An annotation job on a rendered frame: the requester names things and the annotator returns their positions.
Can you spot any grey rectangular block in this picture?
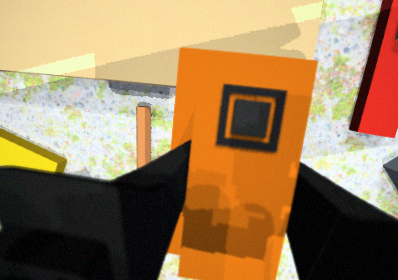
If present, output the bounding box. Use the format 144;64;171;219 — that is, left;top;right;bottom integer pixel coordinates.
382;156;398;191

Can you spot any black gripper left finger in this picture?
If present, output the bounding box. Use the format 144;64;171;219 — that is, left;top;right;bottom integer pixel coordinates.
0;140;192;280

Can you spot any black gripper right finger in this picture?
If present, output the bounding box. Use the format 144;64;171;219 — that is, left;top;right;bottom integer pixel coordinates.
286;162;398;280

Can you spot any yellow flat bar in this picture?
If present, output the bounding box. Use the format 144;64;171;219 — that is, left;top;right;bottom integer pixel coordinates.
0;128;67;173

